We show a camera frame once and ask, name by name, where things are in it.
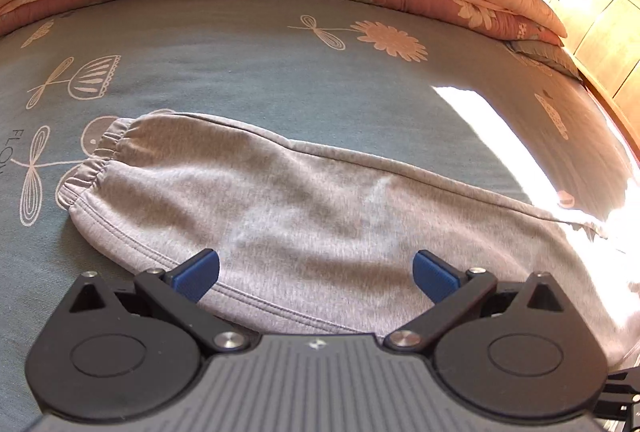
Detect wooden headboard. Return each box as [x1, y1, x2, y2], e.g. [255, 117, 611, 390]
[525, 0, 640, 137]

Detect grey sweatpants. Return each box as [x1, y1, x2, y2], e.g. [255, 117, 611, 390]
[57, 112, 640, 363]

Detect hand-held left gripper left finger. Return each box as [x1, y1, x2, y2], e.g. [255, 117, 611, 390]
[67, 248, 251, 355]

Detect flat blue pillow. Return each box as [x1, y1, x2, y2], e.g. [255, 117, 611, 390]
[505, 39, 583, 80]

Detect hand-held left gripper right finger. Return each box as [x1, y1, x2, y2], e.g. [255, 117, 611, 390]
[385, 250, 571, 355]

